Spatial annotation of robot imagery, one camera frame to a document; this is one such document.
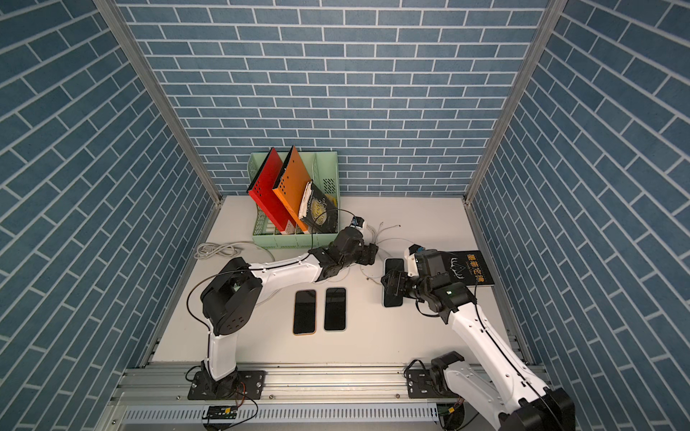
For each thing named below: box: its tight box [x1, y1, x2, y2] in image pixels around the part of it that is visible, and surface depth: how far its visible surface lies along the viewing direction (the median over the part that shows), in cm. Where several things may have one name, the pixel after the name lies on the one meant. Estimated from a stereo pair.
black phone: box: [324, 287, 346, 331], surface depth 88 cm
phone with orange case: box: [292, 289, 317, 335], surface depth 89 cm
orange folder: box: [272, 145, 312, 234], surface depth 93 cm
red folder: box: [247, 147, 296, 232], surface depth 87 cm
